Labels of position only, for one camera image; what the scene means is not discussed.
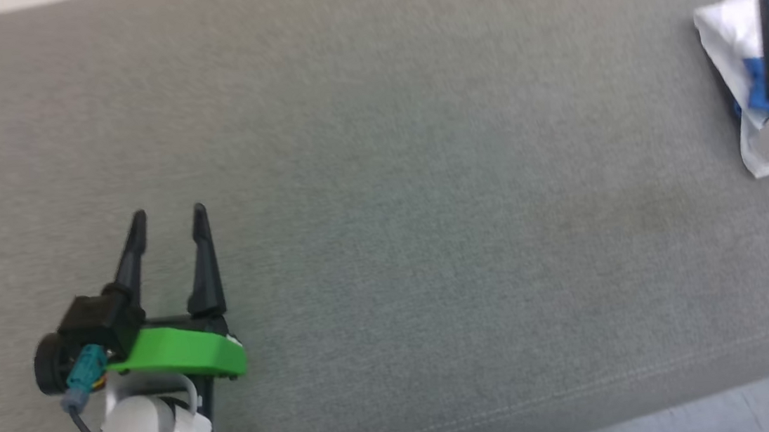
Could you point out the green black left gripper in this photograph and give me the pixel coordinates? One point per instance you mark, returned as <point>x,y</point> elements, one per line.
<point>186,351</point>

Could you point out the blue and white shirt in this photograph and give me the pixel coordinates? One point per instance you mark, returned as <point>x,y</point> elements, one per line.
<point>734,41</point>

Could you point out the grey fabric sofa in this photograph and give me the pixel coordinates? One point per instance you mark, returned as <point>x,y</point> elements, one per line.
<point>426,205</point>

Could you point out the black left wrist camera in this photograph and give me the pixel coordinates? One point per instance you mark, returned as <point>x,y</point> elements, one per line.
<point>92,329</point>

